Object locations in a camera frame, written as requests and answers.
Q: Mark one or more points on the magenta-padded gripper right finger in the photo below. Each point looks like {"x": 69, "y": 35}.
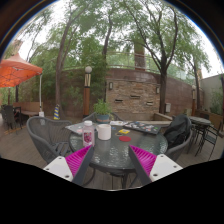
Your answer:
{"x": 145, "y": 160}

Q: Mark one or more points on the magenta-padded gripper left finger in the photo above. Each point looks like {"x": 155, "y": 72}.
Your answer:
{"x": 78, "y": 160}

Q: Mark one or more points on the purple juice bottle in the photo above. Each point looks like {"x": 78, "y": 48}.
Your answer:
{"x": 88, "y": 136}

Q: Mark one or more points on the flat round red coaster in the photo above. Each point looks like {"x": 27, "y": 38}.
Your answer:
{"x": 125, "y": 138}

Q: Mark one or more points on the black laptop with stickers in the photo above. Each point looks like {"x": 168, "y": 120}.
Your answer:
{"x": 143, "y": 127}

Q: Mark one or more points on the silver laptop with stickers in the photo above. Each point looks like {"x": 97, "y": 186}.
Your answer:
{"x": 75, "y": 127}

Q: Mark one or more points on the yellow card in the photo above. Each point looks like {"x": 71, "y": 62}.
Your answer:
{"x": 124, "y": 131}

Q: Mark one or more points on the white mug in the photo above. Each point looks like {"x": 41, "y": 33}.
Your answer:
{"x": 104, "y": 132}

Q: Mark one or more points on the white paper sheet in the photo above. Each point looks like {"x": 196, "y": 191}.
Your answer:
{"x": 117, "y": 123}

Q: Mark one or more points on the blue yellow striped cone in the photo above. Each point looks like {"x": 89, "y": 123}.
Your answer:
{"x": 57, "y": 113}

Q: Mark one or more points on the potted green plant, blue pot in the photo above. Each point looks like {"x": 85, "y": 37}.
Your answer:
{"x": 102, "y": 111}

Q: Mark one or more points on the round dark side table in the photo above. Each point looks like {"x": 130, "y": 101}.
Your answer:
{"x": 200, "y": 120}

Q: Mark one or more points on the wooden bench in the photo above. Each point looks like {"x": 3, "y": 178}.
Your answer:
{"x": 30, "y": 107}

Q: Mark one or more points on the black metal chair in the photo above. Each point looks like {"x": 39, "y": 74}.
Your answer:
{"x": 213, "y": 133}

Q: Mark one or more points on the group of dark chairs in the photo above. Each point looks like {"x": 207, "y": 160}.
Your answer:
{"x": 9, "y": 116}

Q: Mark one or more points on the orange canopy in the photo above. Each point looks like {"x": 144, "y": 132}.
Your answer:
{"x": 16, "y": 70}

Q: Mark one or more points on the grey wall box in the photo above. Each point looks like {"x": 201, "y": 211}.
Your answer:
{"x": 167, "y": 107}

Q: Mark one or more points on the wall lamp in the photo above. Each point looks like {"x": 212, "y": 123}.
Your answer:
{"x": 157, "y": 90}
{"x": 110, "y": 85}

